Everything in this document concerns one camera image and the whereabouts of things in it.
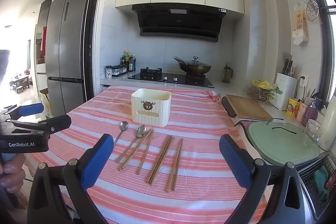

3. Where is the yellow printed cup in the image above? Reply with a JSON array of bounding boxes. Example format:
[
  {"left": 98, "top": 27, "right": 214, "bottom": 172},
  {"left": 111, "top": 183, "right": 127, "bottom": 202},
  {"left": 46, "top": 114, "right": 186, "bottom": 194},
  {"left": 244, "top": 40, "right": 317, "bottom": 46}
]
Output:
[{"left": 287, "top": 98, "right": 300, "bottom": 117}]

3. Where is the purple cup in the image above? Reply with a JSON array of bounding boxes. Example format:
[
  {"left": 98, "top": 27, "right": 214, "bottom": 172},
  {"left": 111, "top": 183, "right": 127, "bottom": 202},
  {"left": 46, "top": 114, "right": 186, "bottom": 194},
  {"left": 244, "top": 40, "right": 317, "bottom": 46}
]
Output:
[{"left": 302, "top": 98, "right": 322, "bottom": 127}]

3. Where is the hanging metal steaming rack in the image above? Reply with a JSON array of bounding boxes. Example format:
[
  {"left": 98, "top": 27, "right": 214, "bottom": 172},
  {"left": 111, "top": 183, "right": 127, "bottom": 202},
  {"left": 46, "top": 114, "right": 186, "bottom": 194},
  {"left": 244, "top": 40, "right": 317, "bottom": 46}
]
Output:
[{"left": 302, "top": 0, "right": 322, "bottom": 24}]

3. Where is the wooden cutting board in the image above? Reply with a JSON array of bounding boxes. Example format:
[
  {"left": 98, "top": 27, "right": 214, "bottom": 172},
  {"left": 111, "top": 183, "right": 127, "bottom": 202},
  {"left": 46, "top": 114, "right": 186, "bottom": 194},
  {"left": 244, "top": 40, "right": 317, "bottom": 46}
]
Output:
[{"left": 226, "top": 94, "right": 273, "bottom": 121}]

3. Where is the white knife block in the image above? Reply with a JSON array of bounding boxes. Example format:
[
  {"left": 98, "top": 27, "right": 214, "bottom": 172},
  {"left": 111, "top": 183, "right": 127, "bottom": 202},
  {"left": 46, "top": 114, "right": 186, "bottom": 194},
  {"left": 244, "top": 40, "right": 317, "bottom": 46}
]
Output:
[{"left": 274, "top": 72, "right": 298, "bottom": 111}]

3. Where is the black range hood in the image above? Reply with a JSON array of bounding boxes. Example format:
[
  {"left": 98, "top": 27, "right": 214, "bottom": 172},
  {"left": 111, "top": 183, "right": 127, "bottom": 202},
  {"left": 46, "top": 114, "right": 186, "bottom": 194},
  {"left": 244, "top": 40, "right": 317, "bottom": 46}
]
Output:
[{"left": 131, "top": 4, "right": 227, "bottom": 43}]

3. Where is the pink striped tablecloth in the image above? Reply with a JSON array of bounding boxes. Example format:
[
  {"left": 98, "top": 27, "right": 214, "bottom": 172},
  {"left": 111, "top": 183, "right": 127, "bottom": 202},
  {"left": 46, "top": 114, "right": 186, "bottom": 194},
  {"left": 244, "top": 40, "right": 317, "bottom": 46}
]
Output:
[{"left": 26, "top": 85, "right": 265, "bottom": 224}]

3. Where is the large metal spoon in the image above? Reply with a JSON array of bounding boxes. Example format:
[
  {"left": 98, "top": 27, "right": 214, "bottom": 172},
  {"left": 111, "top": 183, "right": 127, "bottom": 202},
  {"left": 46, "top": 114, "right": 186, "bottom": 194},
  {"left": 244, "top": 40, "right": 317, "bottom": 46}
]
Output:
[{"left": 115, "top": 125, "right": 147, "bottom": 163}]

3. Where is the black window frame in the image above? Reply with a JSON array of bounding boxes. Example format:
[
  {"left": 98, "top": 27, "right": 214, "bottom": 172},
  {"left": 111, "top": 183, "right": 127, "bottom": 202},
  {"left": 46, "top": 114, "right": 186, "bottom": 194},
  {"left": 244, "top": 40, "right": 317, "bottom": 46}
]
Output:
[{"left": 306, "top": 0, "right": 336, "bottom": 104}]

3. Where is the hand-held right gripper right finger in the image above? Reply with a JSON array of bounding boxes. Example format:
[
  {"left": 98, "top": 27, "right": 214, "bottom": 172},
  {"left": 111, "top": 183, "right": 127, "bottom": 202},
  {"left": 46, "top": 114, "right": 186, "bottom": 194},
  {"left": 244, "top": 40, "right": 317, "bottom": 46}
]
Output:
[{"left": 219, "top": 134, "right": 311, "bottom": 224}]

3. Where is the black wire dish rack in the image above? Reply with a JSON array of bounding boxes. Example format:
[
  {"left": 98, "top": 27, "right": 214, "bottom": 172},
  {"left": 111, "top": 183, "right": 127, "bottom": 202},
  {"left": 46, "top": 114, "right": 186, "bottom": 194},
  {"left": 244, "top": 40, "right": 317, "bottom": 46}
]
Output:
[{"left": 297, "top": 154, "right": 336, "bottom": 218}]

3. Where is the wire basket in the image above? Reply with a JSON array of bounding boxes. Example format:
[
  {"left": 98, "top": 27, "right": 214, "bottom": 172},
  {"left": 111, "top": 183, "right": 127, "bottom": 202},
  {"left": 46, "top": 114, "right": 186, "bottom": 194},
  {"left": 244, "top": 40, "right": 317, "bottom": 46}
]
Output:
[{"left": 249, "top": 84, "right": 279, "bottom": 104}]

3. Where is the clear glass cup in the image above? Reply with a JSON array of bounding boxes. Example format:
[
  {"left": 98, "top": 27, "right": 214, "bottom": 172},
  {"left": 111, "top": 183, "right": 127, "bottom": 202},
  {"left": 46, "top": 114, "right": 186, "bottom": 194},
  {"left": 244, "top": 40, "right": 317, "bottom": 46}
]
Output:
[{"left": 304, "top": 119, "right": 323, "bottom": 147}]

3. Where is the glass wok lid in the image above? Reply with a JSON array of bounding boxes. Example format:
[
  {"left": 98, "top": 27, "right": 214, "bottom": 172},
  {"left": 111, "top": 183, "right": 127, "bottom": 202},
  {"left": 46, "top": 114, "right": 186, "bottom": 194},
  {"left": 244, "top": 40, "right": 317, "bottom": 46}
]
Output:
[{"left": 181, "top": 56, "right": 210, "bottom": 67}]

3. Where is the yellow cap oil bottle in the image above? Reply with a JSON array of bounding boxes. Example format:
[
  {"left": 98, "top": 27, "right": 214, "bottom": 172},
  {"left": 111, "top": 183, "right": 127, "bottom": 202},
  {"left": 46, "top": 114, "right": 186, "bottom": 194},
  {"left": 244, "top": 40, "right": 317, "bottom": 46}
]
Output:
[{"left": 123, "top": 50, "right": 131, "bottom": 71}]

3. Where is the dark wok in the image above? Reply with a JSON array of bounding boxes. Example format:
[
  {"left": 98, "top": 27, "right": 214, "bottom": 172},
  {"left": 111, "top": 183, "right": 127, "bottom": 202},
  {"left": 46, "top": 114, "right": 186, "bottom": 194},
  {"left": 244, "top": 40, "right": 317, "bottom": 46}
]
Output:
[{"left": 173, "top": 56, "right": 212, "bottom": 75}]

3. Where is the red hanging cloth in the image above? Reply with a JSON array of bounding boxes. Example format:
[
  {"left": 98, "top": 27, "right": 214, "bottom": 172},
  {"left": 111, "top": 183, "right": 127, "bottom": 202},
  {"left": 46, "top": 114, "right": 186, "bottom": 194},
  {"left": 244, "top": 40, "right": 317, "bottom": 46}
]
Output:
[{"left": 40, "top": 27, "right": 47, "bottom": 58}]

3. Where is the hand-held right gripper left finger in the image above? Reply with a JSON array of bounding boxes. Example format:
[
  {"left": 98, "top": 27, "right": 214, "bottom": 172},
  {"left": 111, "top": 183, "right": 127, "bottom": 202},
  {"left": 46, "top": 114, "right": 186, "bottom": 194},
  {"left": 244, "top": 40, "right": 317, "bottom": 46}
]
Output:
[{"left": 27, "top": 133, "right": 114, "bottom": 224}]

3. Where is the black burner pan support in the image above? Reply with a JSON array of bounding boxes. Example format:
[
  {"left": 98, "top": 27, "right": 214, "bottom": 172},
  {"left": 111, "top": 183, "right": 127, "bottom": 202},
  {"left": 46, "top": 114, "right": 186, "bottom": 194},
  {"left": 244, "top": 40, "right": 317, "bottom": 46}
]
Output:
[
  {"left": 185, "top": 72, "right": 206, "bottom": 85},
  {"left": 140, "top": 68, "right": 163, "bottom": 80}
]

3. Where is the cardboard box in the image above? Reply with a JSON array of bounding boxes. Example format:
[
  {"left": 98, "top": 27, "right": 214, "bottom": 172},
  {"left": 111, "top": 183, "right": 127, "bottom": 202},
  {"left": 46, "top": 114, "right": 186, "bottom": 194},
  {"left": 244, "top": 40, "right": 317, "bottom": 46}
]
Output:
[{"left": 39, "top": 90, "right": 54, "bottom": 118}]

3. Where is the grey steel refrigerator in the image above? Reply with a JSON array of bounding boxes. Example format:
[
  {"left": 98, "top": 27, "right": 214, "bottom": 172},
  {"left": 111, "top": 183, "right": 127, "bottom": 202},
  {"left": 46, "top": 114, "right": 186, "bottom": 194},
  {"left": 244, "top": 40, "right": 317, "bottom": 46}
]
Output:
[{"left": 45, "top": 0, "right": 93, "bottom": 118}]

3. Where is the black door frame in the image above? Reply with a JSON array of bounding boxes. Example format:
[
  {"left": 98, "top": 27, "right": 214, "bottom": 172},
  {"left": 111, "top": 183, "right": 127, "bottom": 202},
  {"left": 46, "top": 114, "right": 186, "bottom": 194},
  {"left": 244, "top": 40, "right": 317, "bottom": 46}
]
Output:
[{"left": 83, "top": 0, "right": 111, "bottom": 107}]

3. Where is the white thermos bottle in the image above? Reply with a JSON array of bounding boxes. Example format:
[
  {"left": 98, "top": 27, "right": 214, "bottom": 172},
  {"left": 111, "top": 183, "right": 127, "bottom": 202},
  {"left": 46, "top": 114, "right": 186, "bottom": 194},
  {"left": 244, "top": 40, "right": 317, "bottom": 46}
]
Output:
[{"left": 319, "top": 95, "right": 336, "bottom": 151}]

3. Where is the teal cloth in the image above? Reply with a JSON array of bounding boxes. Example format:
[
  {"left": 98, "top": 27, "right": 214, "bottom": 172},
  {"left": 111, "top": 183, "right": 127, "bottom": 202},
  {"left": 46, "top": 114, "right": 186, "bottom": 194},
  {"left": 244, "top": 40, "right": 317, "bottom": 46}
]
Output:
[{"left": 313, "top": 168, "right": 329, "bottom": 202}]

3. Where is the wooden chopstick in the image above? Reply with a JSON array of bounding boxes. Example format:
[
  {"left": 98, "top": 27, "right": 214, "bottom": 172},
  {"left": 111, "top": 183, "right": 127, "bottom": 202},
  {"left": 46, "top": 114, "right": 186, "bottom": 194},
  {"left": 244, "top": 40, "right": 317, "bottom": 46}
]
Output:
[
  {"left": 146, "top": 135, "right": 171, "bottom": 184},
  {"left": 120, "top": 129, "right": 154, "bottom": 169},
  {"left": 165, "top": 138, "right": 181, "bottom": 192},
  {"left": 149, "top": 135, "right": 173, "bottom": 186},
  {"left": 118, "top": 129, "right": 152, "bottom": 171},
  {"left": 136, "top": 128, "right": 155, "bottom": 175},
  {"left": 171, "top": 138, "right": 184, "bottom": 191}
]

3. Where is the cream ribbed utensil holder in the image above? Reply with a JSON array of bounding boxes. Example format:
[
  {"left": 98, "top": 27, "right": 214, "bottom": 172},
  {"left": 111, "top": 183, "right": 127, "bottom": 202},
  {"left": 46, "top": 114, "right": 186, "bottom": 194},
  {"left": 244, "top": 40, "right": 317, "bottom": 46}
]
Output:
[{"left": 131, "top": 88, "right": 172, "bottom": 127}]

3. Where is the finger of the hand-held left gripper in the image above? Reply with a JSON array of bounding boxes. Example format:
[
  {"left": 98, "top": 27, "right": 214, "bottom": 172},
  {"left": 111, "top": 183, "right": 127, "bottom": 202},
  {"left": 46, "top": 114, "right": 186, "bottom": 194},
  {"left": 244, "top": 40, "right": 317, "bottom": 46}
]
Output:
[
  {"left": 0, "top": 102, "right": 45, "bottom": 123},
  {"left": 0, "top": 114, "right": 72, "bottom": 136}
]

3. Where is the dark wooden table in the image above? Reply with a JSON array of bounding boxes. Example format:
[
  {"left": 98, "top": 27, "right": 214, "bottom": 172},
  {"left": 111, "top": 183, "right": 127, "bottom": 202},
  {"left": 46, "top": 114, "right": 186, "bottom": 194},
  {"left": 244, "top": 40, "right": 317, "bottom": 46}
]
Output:
[{"left": 10, "top": 74, "right": 30, "bottom": 94}]

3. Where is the pink cup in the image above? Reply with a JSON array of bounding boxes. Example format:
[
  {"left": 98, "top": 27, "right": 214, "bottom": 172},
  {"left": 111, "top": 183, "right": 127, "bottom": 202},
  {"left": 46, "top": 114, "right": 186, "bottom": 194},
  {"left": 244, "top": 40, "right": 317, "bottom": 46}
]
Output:
[{"left": 297, "top": 102, "right": 309, "bottom": 122}]

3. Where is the rack of spice jars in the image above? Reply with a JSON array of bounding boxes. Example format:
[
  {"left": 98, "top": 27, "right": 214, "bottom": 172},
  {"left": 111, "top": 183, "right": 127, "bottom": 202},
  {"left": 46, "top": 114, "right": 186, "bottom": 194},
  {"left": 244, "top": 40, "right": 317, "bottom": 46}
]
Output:
[{"left": 112, "top": 64, "right": 128, "bottom": 76}]

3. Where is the black glass gas hob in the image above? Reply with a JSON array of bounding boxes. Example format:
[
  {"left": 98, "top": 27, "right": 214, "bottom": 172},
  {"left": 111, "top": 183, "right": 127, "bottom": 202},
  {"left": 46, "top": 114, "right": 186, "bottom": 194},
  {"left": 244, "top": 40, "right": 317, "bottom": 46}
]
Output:
[{"left": 128, "top": 68, "right": 214, "bottom": 88}]

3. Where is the person's left hand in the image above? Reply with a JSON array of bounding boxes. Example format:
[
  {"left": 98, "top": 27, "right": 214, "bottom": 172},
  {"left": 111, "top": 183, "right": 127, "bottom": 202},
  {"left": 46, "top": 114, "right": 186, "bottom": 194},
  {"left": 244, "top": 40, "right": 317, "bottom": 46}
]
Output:
[{"left": 0, "top": 154, "right": 26, "bottom": 188}]

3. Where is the hanging printed paper packet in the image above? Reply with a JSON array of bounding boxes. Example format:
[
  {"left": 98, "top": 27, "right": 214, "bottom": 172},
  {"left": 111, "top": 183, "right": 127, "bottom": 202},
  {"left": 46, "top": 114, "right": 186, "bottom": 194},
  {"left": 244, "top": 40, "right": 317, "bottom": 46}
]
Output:
[{"left": 293, "top": 7, "right": 310, "bottom": 45}]

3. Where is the small metal spoon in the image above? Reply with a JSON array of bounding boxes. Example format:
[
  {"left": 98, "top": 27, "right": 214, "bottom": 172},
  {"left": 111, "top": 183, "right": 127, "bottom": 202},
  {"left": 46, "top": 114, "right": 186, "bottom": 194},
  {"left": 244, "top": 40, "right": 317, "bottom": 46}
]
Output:
[{"left": 113, "top": 121, "right": 129, "bottom": 147}]

